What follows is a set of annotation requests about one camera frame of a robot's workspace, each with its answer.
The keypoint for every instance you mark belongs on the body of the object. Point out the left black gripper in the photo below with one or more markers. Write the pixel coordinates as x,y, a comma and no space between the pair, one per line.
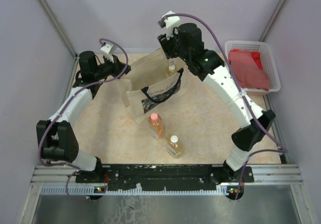
118,67

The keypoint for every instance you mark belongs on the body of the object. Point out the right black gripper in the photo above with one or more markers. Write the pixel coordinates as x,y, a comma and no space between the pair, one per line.
166,43

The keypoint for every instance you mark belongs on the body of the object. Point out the beige canvas tote bag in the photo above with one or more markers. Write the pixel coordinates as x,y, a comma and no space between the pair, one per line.
147,88

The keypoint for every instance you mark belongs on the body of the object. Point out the amber bottle white cap tall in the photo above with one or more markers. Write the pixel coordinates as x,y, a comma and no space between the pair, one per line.
171,70

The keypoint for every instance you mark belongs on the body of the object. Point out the orange bottle pink cap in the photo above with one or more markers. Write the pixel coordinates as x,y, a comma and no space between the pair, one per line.
156,125

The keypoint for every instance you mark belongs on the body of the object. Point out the clear bottle dark cap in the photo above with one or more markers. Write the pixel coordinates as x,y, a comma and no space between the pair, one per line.
171,63

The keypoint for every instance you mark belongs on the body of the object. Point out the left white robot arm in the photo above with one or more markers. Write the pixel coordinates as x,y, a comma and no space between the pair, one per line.
57,143

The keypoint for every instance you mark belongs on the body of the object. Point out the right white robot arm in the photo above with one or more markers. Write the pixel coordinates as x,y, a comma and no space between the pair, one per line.
254,122

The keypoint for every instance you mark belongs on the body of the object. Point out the red cloth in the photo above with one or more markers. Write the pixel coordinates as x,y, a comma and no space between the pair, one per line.
257,60

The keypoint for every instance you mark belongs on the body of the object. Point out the pink cloth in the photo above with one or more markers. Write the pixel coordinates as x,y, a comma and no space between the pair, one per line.
246,70

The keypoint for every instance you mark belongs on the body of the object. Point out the white plastic basket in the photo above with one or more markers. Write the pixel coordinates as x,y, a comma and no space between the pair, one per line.
267,62

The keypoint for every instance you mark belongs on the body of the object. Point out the yellow bottle white cap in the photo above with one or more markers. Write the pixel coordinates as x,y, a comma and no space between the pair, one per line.
174,145

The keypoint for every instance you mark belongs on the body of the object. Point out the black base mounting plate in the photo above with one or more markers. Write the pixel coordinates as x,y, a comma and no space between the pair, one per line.
169,178

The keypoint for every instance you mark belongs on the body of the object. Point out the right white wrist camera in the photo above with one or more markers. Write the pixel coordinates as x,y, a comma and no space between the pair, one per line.
169,23

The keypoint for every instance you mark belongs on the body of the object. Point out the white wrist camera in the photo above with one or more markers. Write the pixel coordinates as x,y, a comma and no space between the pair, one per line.
108,50
169,23

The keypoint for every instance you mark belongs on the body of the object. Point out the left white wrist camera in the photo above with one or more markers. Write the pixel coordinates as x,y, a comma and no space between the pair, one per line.
108,50

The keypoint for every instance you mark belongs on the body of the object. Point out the aluminium frame rail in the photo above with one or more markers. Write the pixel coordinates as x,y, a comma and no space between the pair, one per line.
62,180

